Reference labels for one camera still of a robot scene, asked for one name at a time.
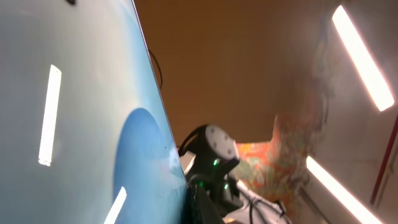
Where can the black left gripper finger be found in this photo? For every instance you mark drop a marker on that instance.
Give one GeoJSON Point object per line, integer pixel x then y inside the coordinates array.
{"type": "Point", "coordinates": [200, 208]}

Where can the Galaxy S25 smartphone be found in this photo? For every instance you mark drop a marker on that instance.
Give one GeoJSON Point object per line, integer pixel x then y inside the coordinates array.
{"type": "Point", "coordinates": [84, 133]}

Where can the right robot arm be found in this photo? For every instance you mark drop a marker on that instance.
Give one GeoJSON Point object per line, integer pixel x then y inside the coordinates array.
{"type": "Point", "coordinates": [214, 194]}

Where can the ceiling light strip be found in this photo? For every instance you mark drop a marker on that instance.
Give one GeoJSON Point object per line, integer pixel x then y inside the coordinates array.
{"type": "Point", "coordinates": [370, 74]}
{"type": "Point", "coordinates": [351, 203]}

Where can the red pipe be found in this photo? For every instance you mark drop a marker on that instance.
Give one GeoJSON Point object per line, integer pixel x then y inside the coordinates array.
{"type": "Point", "coordinates": [384, 162]}

